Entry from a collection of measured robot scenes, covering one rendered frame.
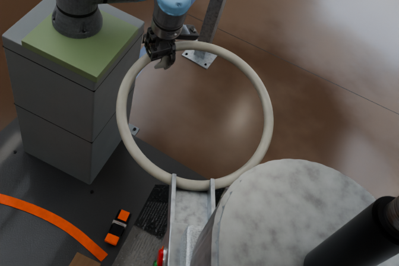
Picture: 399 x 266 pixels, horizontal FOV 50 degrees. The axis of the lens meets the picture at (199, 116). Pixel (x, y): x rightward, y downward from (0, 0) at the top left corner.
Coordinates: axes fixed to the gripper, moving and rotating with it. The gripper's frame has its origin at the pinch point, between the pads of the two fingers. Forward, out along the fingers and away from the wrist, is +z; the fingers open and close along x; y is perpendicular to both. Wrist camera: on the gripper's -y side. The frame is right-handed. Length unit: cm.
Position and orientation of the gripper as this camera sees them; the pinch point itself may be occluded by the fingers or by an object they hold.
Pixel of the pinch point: (163, 59)
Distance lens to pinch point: 144.9
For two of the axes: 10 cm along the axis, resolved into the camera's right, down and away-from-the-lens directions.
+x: 4.2, 8.7, -2.5
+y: -8.8, 3.3, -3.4
